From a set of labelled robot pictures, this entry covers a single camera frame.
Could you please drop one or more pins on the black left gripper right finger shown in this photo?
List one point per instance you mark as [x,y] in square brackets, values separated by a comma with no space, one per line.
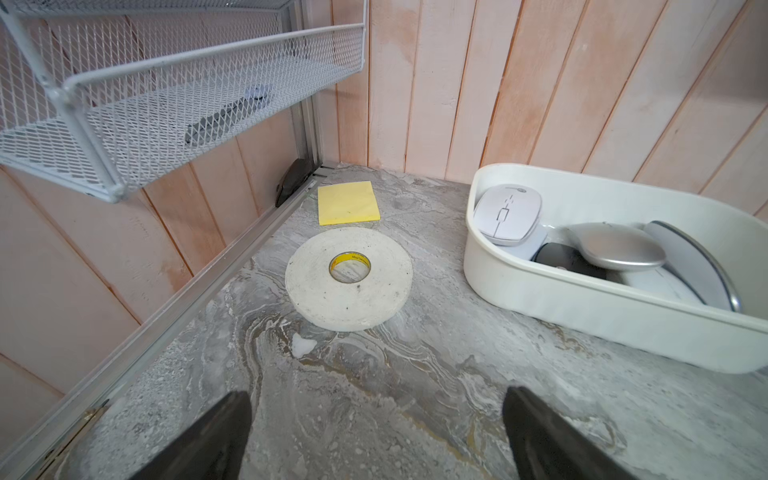
[545,446]

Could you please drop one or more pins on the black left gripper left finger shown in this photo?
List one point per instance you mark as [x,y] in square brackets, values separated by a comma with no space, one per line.
[211,448]

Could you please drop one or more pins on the white plastic storage box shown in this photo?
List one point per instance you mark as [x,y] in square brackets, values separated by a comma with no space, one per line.
[704,336]

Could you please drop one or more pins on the silver computer mouse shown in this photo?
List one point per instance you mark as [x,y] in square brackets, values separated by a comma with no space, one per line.
[616,247]

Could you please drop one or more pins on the white silver mouse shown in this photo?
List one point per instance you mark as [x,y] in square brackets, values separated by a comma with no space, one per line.
[690,275]

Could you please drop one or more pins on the white computer mouse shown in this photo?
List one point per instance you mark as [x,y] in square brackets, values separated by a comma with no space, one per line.
[507,214]

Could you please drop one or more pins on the white tape roll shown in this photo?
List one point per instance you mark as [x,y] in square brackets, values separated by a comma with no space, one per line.
[349,279]

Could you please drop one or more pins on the yellow sticky note pad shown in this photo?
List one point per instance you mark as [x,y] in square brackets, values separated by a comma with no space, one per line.
[347,203]

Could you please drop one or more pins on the black corner bracket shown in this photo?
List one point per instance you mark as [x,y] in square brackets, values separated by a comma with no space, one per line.
[296,175]

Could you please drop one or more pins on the white wire mesh shelf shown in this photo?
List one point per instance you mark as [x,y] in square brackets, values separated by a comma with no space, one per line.
[96,95]

